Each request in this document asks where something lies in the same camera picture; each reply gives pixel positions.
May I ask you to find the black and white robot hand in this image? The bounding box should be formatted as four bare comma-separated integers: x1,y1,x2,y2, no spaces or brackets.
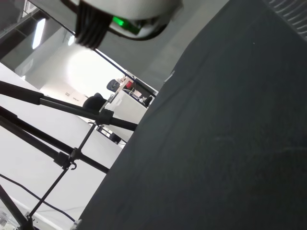
59,0,184,50

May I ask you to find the black office chair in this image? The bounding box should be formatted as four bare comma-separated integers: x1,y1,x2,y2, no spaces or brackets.
82,92,107,116
106,79,120,92

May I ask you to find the white desk partition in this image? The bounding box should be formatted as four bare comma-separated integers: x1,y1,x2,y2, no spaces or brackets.
105,89,148,145

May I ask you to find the black tripod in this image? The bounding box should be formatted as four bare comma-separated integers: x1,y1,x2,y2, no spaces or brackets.
0,80,139,230

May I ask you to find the grey ribbed cover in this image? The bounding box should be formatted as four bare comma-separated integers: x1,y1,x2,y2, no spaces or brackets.
262,0,307,39

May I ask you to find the black bench cloth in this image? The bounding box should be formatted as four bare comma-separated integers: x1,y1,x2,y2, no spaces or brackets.
78,0,307,230

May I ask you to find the thin black cable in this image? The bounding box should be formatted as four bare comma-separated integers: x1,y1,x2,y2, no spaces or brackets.
0,173,75,221

